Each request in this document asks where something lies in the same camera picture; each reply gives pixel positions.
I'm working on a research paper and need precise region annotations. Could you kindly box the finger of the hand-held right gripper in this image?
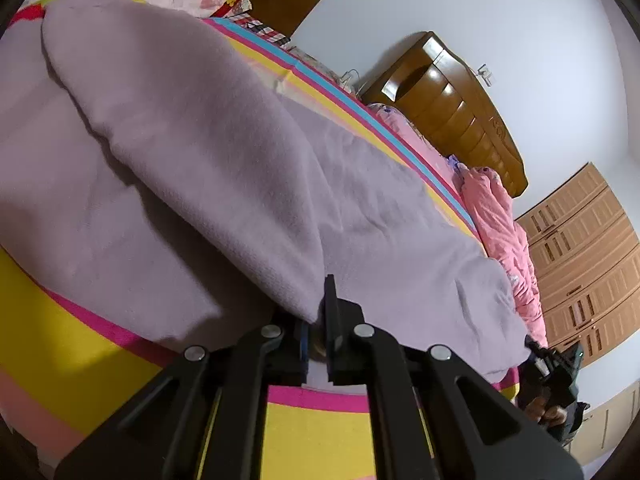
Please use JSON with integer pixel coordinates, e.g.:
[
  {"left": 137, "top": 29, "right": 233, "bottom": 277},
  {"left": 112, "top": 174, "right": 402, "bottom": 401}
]
[{"left": 523, "top": 335, "right": 551, "bottom": 376}]

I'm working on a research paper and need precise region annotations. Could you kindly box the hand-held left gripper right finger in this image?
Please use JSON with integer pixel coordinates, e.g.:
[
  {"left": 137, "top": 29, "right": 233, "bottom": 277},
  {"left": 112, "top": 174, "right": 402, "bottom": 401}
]
[{"left": 323, "top": 274, "right": 584, "bottom": 480}]

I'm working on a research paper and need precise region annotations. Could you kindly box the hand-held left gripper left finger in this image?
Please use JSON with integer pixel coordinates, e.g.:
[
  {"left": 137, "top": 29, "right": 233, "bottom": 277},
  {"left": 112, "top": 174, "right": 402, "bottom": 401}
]
[{"left": 54, "top": 319, "right": 309, "bottom": 480}]

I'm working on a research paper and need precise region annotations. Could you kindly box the person's right hand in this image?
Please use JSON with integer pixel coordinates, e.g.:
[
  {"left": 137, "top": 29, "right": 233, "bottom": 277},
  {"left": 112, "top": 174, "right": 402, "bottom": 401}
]
[{"left": 524, "top": 396, "right": 567, "bottom": 429}]

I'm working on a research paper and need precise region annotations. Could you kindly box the white cabinet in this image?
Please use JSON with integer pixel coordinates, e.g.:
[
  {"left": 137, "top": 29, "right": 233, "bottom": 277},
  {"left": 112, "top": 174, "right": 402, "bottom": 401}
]
[{"left": 564, "top": 379, "right": 640, "bottom": 467}]

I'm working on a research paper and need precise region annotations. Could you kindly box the light wooden wardrobe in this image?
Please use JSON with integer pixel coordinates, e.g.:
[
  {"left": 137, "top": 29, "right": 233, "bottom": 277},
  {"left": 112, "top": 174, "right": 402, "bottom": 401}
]
[{"left": 515, "top": 162, "right": 640, "bottom": 369}]

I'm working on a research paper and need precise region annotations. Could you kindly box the pink floral quilt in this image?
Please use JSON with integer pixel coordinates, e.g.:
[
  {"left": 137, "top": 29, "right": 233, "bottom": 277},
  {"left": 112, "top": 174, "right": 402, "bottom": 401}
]
[{"left": 367, "top": 102, "right": 550, "bottom": 349}]

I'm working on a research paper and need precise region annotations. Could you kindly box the striped multicolour blanket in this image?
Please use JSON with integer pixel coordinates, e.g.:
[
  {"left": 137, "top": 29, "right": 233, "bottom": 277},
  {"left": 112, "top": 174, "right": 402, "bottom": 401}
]
[{"left": 0, "top": 0, "right": 522, "bottom": 480}]

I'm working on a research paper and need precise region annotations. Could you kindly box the brown wooden headboard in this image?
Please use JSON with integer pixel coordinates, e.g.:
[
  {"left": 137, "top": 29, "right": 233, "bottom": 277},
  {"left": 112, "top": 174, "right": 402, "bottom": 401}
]
[{"left": 361, "top": 31, "right": 530, "bottom": 199}]

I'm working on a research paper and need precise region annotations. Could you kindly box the grey patterned cloth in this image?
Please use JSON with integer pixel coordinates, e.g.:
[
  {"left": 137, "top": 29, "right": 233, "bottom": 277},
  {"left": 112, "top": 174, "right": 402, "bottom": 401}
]
[{"left": 286, "top": 44, "right": 362, "bottom": 97}]

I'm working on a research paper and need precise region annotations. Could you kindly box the red plaid cloth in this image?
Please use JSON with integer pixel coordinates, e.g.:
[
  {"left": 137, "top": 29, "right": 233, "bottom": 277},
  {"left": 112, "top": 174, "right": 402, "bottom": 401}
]
[{"left": 231, "top": 12, "right": 292, "bottom": 49}]

